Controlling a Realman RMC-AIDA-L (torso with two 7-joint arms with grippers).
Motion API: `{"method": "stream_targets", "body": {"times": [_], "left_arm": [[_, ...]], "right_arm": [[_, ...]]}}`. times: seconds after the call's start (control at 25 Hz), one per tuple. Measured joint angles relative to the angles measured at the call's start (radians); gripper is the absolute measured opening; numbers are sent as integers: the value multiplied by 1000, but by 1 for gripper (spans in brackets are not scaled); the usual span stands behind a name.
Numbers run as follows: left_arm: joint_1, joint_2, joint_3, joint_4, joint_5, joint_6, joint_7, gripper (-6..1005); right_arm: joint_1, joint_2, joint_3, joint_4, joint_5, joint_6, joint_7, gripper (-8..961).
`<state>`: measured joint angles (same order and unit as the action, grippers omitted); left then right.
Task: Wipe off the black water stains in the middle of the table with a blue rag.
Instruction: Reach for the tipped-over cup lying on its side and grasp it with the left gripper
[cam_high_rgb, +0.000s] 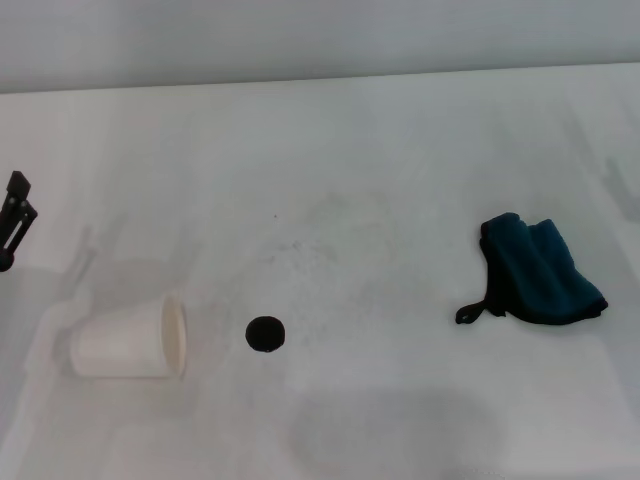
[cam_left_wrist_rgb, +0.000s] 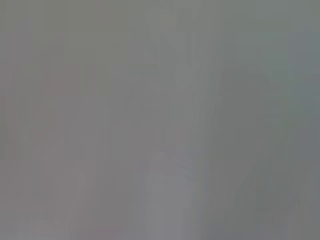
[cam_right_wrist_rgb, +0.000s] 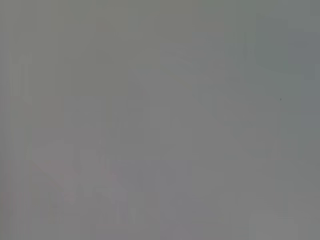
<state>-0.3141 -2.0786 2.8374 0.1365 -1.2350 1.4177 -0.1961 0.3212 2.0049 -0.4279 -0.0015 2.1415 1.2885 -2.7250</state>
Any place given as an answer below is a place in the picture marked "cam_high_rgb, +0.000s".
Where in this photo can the blue rag with black loop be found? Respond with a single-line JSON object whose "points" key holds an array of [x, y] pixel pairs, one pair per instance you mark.
{"points": [[542, 270]]}

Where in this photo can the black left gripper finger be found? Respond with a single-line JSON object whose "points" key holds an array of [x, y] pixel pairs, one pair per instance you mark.
{"points": [[17, 220]]}

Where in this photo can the black water stain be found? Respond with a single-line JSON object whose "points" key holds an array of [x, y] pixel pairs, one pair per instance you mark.
{"points": [[265, 334]]}

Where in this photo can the white paper cup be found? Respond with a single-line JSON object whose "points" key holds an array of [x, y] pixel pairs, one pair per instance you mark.
{"points": [[120, 345]]}

